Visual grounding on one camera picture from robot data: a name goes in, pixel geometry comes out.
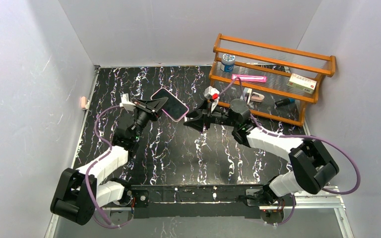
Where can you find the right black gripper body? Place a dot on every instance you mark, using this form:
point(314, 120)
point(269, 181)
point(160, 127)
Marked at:
point(205, 117)

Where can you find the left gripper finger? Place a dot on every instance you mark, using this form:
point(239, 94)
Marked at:
point(156, 115)
point(156, 105)

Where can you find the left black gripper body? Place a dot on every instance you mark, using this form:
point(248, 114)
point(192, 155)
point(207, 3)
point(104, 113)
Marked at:
point(146, 109)

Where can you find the phone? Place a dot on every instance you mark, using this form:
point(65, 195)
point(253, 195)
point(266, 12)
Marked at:
point(174, 108)

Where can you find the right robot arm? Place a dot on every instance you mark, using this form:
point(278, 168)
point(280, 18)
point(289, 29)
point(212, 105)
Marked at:
point(312, 165)

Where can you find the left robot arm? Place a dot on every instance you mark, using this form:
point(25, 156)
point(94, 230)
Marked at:
point(82, 192)

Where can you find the light blue stapler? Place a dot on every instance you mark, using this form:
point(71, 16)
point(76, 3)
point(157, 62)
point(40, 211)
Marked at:
point(247, 95)

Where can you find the blue white round jar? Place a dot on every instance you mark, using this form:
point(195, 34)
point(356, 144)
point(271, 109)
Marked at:
point(227, 62)

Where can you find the orange wooden shelf rack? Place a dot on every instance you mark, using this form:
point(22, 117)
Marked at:
point(277, 64)

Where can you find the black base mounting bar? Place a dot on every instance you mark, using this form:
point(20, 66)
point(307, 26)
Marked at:
point(239, 200)

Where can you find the white red small box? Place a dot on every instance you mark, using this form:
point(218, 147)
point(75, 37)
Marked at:
point(302, 83)

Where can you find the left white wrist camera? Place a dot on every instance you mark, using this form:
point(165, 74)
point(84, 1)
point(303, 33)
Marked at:
point(126, 103)

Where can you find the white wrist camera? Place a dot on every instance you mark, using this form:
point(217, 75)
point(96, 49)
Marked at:
point(126, 103)
point(212, 95)

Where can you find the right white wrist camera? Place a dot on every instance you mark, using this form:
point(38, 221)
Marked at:
point(212, 95)

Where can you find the pink wall clip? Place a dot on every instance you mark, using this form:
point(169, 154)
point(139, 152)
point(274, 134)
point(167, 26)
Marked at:
point(84, 103)

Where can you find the aluminium frame rail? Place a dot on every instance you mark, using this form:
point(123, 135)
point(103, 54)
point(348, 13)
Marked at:
point(325, 200)

